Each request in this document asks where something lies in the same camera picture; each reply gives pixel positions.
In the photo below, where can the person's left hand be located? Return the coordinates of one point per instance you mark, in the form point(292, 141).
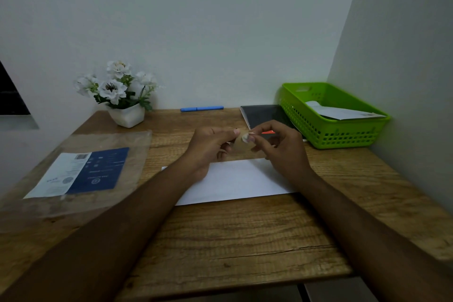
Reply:
point(207, 146)

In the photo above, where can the person's right hand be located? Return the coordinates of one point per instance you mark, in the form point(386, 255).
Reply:
point(286, 153)

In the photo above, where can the green plastic basket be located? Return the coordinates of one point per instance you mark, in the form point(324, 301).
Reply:
point(329, 137)

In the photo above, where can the person's left forearm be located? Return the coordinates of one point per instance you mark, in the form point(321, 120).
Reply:
point(99, 241)

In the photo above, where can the person's right forearm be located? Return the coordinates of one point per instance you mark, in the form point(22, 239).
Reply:
point(382, 245)

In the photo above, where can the blue pen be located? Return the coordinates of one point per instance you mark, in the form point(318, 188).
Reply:
point(201, 109)

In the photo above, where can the black notebook with red label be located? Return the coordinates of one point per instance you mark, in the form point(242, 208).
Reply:
point(262, 116)

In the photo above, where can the clear plastic sheet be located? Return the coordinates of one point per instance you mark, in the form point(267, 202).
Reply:
point(138, 156)

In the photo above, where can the white potted artificial flowers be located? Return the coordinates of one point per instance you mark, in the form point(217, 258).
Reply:
point(127, 117)

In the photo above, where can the blue and white leaflet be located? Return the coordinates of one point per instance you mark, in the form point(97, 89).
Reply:
point(99, 171)

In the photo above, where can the black table leg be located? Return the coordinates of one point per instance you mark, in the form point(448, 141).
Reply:
point(304, 293)

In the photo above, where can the dark window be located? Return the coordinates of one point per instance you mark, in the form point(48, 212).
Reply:
point(10, 100)

